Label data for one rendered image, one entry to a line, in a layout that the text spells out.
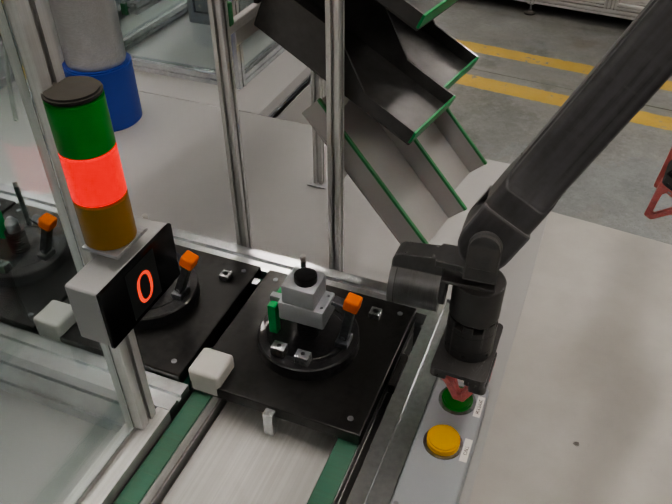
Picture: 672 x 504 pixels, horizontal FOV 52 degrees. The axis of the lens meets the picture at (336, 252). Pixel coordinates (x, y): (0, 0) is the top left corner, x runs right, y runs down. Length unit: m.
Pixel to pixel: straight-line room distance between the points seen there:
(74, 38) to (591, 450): 1.30
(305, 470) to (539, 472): 0.32
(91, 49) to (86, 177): 1.04
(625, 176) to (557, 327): 2.17
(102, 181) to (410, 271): 0.34
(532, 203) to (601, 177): 2.57
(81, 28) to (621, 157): 2.51
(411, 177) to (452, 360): 0.40
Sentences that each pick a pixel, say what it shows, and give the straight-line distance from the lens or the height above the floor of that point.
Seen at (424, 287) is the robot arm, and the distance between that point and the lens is 0.76.
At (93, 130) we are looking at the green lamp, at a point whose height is 1.39.
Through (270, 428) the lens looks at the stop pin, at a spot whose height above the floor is 0.94.
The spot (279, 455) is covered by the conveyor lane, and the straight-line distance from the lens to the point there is 0.92.
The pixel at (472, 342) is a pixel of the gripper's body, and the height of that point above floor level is 1.10.
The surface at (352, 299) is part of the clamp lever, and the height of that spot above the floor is 1.08.
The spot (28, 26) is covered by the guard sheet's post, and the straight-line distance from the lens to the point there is 0.61.
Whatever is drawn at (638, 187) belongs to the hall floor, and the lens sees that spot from 3.26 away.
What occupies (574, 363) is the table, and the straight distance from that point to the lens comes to 1.15.
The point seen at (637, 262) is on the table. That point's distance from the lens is 1.37.
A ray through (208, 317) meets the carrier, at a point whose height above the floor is 0.97.
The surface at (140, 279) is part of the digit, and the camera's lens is 0.72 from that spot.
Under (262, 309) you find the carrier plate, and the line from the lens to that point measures 1.02.
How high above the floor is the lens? 1.67
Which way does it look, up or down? 39 degrees down
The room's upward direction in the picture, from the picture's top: straight up
